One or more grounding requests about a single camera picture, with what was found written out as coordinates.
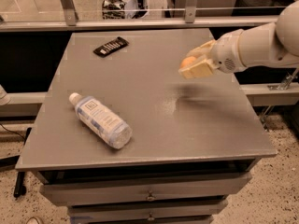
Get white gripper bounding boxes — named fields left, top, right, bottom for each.
left=178, top=29, right=246, bottom=79

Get orange fruit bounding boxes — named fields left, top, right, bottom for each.
left=180, top=56, right=196, bottom=68

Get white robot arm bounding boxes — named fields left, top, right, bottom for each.
left=178, top=1, right=299, bottom=79

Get black rxbar chocolate wrapper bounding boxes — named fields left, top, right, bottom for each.
left=93, top=36, right=129, bottom=57

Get grey drawer cabinet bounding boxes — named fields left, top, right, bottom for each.
left=17, top=29, right=276, bottom=224

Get black white patterned bag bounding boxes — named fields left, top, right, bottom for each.
left=102, top=0, right=125, bottom=20

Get clear plastic water bottle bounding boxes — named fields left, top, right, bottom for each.
left=69, top=92, right=133, bottom=149

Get grey top drawer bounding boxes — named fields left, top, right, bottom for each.
left=40, top=172, right=252, bottom=206

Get grey drawer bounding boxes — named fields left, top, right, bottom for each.
left=40, top=172, right=252, bottom=206
left=68, top=200, right=228, bottom=224

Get grey metal railing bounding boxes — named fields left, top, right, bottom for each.
left=0, top=0, right=299, bottom=33

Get grey lower drawer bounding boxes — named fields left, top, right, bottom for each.
left=68, top=200, right=228, bottom=224

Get white object at left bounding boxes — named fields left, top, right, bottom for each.
left=0, top=85, right=10, bottom=105

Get black floor bar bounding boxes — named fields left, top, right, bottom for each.
left=12, top=127, right=33, bottom=199

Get white shoe tip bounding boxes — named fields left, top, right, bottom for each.
left=25, top=217, right=44, bottom=224

